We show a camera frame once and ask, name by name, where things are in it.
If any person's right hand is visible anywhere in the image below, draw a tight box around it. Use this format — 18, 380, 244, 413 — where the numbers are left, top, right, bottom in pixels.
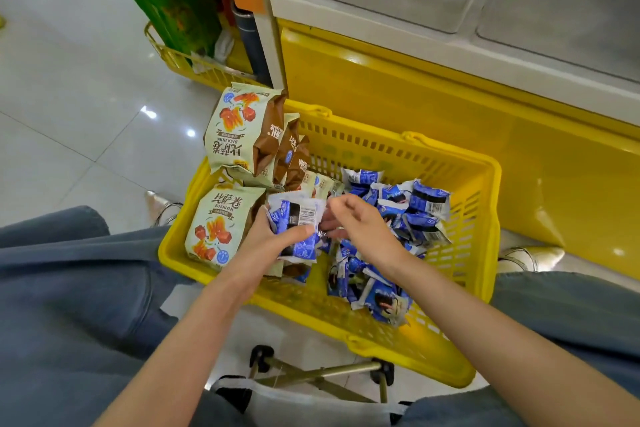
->
319, 193, 410, 278

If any person's left hand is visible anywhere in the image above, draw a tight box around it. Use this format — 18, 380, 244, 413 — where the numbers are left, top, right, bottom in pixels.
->
231, 204, 316, 292

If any blue snack packet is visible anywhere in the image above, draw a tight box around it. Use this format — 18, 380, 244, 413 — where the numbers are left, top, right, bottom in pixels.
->
265, 191, 328, 263

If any person's right forearm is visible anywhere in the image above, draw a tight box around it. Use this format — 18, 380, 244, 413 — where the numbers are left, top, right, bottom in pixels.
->
387, 254, 640, 427

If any person's left forearm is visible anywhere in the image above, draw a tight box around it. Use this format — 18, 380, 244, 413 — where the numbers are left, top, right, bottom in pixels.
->
94, 269, 261, 427

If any cream brown snack bag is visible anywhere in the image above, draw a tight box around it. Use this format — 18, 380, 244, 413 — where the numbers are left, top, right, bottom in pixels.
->
284, 135, 311, 192
203, 82, 289, 178
272, 112, 301, 187
184, 183, 267, 273
300, 169, 346, 199

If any pile of blue packets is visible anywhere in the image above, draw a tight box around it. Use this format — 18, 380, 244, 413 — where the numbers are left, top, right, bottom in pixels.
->
320, 167, 454, 328

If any large yellow plastic shopping basket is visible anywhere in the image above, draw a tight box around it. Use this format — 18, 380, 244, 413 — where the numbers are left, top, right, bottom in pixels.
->
158, 99, 503, 389

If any person's left silver shoe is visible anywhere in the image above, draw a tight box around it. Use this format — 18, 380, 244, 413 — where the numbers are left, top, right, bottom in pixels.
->
144, 190, 184, 228

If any person's silver shoe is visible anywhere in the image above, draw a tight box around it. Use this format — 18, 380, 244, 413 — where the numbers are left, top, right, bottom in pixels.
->
496, 245, 567, 275
144, 190, 184, 228

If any dark rolled tube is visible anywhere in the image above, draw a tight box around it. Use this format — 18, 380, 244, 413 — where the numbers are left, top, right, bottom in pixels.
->
231, 0, 274, 88

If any person's right silver shoe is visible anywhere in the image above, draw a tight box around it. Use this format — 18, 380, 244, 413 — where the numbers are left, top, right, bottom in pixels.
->
496, 245, 567, 275

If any person's left leg in jeans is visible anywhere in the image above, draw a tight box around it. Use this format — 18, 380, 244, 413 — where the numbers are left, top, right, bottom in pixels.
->
0, 205, 251, 427

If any person's leg in jeans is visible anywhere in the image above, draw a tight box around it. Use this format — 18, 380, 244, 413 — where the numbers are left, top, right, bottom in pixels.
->
0, 205, 251, 427
395, 271, 640, 427

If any yellow chest freezer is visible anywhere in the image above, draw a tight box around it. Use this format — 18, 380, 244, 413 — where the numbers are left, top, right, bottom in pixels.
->
270, 0, 640, 293

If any person's right leg in jeans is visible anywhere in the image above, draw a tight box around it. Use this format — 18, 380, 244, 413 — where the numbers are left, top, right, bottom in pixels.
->
395, 271, 640, 427

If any green shopping bag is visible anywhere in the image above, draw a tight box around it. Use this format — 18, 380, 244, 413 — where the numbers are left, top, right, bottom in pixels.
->
100, 0, 224, 58

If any small yellow wire basket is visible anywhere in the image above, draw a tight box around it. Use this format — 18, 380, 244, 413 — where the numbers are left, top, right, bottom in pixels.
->
144, 21, 273, 93

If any white shelf post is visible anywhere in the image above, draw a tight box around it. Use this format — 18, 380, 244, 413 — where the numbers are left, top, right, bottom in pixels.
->
251, 0, 287, 91

